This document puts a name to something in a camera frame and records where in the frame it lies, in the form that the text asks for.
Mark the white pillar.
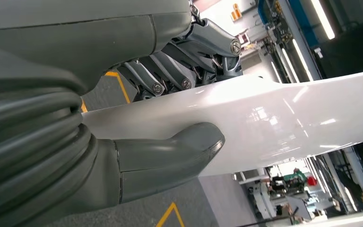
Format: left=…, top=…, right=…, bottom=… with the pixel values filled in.
left=199, top=174, right=259, bottom=227

